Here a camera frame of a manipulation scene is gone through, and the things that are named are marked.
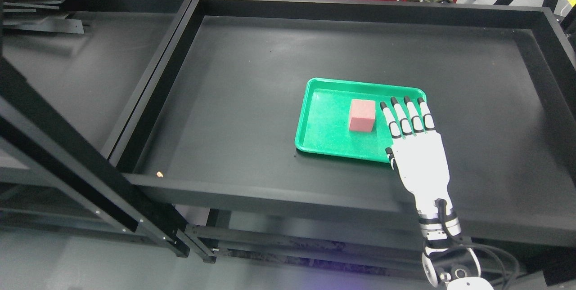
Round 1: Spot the black metal right shelf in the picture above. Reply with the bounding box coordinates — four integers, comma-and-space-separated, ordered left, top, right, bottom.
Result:
109, 0, 576, 281

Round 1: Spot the black metal left shelf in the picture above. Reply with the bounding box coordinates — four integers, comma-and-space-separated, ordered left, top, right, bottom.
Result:
1, 0, 199, 257

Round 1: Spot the green plastic tray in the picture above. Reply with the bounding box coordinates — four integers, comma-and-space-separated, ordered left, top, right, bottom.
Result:
295, 78, 427, 163

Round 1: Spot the pink foam block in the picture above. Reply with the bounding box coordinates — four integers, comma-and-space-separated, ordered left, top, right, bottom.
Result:
348, 99, 376, 133

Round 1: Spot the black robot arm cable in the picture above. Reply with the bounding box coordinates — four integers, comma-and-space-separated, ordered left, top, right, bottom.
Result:
434, 198, 522, 290

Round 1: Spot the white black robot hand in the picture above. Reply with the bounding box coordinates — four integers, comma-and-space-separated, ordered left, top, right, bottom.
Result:
380, 96, 454, 218

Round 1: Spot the black metal shelf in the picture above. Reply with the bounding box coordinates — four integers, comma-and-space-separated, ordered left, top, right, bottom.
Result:
1, 0, 199, 257
109, 0, 576, 281

